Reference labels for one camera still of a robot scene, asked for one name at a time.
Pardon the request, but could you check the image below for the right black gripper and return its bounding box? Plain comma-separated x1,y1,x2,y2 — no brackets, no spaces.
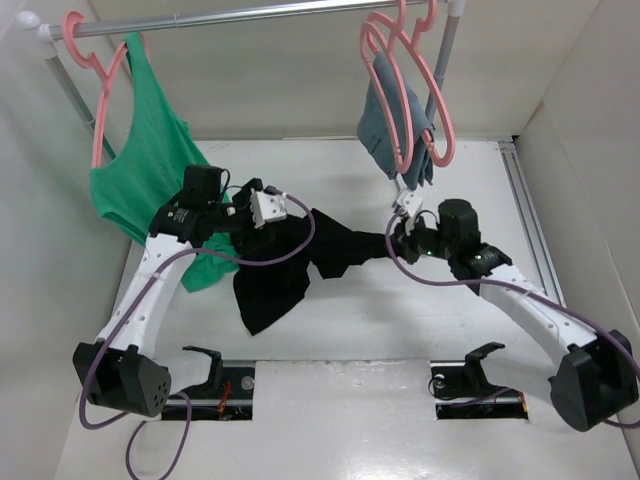
381,211,455,265

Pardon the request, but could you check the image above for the black t shirt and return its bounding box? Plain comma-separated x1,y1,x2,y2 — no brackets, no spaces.
233,209,389,336

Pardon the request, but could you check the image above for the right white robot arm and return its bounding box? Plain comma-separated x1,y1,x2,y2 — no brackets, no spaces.
385,191,639,432

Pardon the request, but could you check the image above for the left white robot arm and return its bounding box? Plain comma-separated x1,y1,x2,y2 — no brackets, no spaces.
73,165,287,417

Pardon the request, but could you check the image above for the pink hanger with tank top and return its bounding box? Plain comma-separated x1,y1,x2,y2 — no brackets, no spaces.
61,10,151,169

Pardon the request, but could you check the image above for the pink hanger with denim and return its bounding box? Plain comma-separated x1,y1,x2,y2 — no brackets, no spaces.
367,0,456,169

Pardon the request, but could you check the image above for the green tank top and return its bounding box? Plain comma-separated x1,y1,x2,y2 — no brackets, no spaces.
89,32,240,294

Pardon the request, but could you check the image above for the blue denim garment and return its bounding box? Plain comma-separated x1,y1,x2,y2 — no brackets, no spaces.
356,53,433,190

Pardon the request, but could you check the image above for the metal clothes rack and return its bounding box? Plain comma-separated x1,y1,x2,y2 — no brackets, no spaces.
15,0,469,211

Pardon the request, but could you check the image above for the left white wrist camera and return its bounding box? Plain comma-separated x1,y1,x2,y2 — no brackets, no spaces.
250,191,287,229

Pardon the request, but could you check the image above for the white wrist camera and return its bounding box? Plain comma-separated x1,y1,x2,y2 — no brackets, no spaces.
250,191,287,229
393,189,423,217

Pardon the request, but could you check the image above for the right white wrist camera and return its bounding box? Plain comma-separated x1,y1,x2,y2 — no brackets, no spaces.
393,189,423,217

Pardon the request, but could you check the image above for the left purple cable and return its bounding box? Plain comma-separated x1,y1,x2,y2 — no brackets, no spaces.
79,192,317,479

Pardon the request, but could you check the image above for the purple cable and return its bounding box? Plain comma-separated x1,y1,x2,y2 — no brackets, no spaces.
384,209,640,429
79,192,317,479

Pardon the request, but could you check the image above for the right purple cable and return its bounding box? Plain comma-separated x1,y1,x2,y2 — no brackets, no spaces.
384,209,640,429

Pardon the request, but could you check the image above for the aluminium rail right side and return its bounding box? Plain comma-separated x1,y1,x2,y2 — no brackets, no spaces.
498,140,565,305

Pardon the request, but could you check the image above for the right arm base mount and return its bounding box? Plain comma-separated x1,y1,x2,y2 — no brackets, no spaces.
427,342,529,420

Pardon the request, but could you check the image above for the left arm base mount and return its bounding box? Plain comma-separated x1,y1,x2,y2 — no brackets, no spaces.
161,346,256,421

